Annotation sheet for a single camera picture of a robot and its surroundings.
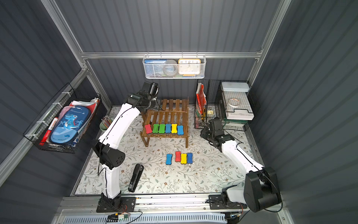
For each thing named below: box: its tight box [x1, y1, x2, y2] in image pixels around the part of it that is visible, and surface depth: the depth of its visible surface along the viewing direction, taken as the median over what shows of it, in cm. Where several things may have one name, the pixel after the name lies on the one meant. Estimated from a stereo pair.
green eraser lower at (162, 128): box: [158, 123, 166, 134], surface depth 88 cm
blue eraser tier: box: [165, 153, 173, 165], surface depth 93 cm
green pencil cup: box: [99, 117, 114, 133], surface depth 93 cm
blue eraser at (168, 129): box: [165, 123, 172, 133], surface depth 87 cm
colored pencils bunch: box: [100, 115, 113, 129], surface depth 91 cm
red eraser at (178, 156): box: [175, 151, 182, 162], surface depth 91 cm
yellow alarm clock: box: [177, 58, 202, 75], surface depth 90 cm
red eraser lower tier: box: [144, 124, 153, 134], surface depth 87 cm
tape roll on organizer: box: [227, 98, 241, 108], surface depth 97 cm
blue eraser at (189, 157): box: [187, 152, 193, 164], surface depth 91 cm
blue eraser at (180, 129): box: [177, 125, 185, 136], surface depth 86 cm
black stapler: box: [128, 163, 145, 193], surface depth 82 cm
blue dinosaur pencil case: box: [50, 105, 91, 145], surface depth 66 cm
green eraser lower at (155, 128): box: [152, 123, 159, 134], surface depth 88 cm
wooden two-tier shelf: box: [139, 97, 189, 148], surface depth 88 cm
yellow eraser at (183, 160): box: [180, 153, 187, 165], surface depth 91 cm
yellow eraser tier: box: [171, 123, 178, 134], surface depth 88 cm
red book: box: [195, 82, 207, 115], surface depth 110 cm
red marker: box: [38, 117, 59, 146], surface depth 65 cm
